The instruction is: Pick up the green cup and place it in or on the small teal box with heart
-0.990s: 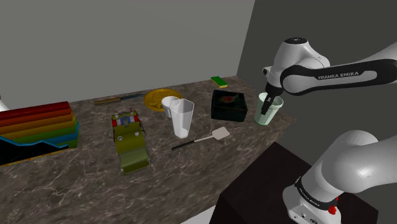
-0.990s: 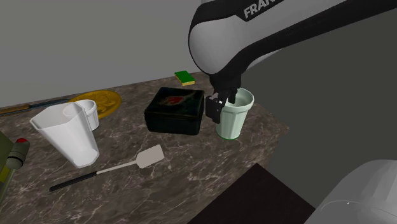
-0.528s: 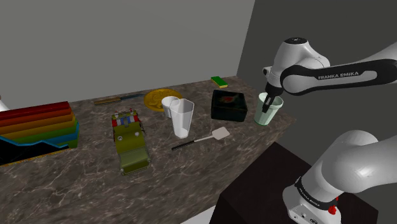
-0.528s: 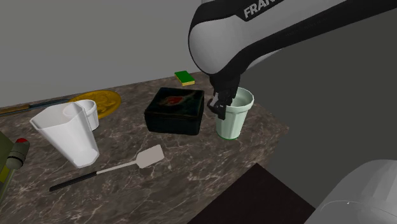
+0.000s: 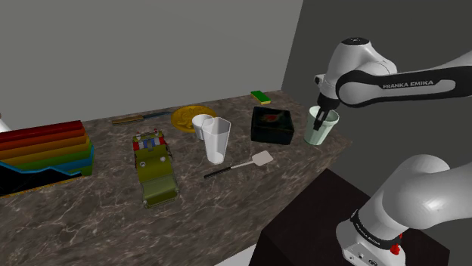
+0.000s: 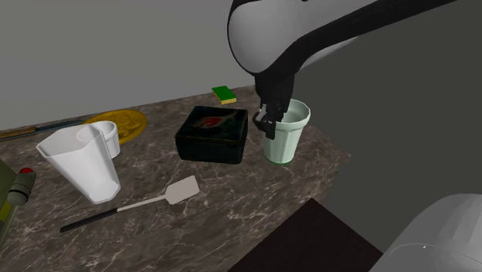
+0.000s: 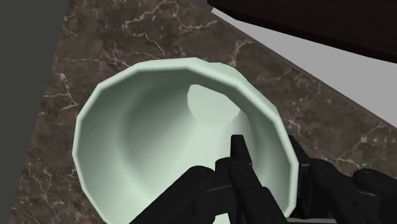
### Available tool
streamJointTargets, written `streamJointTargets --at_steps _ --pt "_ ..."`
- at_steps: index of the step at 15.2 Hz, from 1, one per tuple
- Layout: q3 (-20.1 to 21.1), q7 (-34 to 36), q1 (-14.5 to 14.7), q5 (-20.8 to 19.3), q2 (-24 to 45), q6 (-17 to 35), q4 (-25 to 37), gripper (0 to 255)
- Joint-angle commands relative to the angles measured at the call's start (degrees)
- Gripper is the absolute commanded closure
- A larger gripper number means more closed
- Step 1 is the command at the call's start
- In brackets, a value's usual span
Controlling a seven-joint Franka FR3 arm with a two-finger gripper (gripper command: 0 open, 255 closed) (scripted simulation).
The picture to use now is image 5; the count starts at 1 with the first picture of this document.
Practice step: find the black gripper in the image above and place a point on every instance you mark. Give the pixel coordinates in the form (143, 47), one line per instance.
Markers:
(327, 101)

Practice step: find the pale green cup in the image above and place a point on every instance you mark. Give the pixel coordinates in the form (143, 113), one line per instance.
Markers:
(318, 133)

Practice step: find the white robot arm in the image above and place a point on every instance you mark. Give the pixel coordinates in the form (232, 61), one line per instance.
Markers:
(413, 191)

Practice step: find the black square bowl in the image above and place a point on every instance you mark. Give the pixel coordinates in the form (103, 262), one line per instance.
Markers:
(272, 125)

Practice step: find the green yellow sponge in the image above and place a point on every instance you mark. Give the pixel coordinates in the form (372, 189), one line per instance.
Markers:
(260, 97)

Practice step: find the dark robot stand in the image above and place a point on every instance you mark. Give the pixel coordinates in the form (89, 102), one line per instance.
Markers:
(313, 224)

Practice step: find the tall white angular vase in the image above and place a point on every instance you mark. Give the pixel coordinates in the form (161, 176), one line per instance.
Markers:
(216, 141)

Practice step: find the small white cup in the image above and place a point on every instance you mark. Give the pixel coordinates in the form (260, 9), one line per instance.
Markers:
(199, 125)

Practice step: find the gold round plate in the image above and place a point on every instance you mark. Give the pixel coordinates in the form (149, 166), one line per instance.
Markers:
(184, 117)

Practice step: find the green toy truck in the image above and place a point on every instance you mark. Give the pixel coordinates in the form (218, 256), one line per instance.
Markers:
(155, 169)

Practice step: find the rainbow striped box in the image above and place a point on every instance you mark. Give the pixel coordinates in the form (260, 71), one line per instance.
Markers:
(40, 158)

